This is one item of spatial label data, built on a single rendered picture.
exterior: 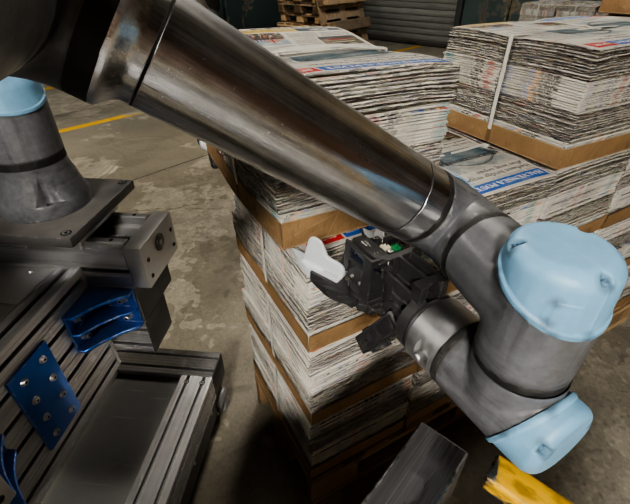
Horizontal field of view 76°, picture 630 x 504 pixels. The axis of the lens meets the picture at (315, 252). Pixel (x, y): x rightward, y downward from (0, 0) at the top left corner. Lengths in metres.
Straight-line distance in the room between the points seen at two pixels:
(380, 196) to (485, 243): 0.09
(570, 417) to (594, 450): 1.21
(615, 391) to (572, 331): 1.46
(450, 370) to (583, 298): 0.14
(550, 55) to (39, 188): 0.95
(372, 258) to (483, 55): 0.72
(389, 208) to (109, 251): 0.59
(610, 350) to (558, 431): 1.56
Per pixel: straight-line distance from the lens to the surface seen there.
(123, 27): 0.26
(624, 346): 1.96
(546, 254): 0.30
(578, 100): 0.94
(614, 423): 1.67
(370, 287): 0.45
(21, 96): 0.79
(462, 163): 0.94
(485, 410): 0.38
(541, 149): 0.99
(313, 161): 0.29
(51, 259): 0.88
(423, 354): 0.41
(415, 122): 0.63
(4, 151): 0.81
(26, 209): 0.83
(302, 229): 0.57
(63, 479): 1.22
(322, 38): 0.82
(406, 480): 0.42
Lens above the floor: 1.18
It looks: 35 degrees down
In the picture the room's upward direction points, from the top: straight up
